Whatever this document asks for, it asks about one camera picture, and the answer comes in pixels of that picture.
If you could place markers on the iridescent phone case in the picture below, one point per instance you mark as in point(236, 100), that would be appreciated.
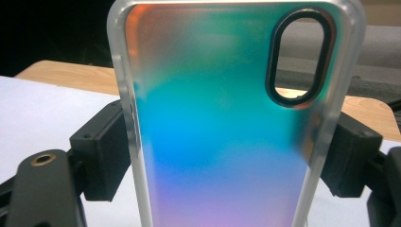
point(220, 126)

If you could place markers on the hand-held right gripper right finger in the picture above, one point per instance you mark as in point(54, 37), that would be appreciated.
point(350, 157)

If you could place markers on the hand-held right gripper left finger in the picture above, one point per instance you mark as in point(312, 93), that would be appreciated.
point(101, 151)

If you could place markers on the light wooden cabinet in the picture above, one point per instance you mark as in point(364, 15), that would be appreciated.
point(383, 12)

